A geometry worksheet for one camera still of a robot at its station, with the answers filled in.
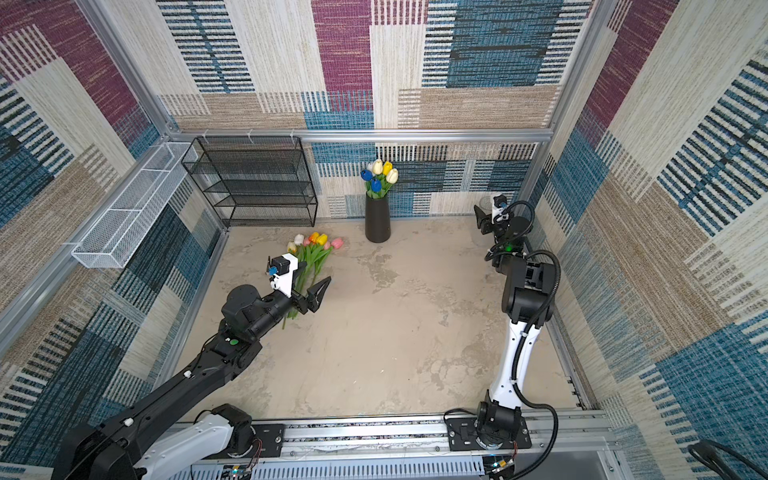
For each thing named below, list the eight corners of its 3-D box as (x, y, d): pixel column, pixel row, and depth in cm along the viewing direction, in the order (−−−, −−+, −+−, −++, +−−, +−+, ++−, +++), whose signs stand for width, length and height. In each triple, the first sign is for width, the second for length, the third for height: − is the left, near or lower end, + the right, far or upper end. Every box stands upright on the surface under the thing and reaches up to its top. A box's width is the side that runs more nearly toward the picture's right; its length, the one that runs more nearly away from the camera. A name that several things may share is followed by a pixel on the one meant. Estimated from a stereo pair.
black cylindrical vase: (367, 242, 116) (364, 207, 102) (368, 228, 120) (365, 193, 106) (390, 242, 116) (390, 207, 102) (390, 228, 120) (390, 193, 106)
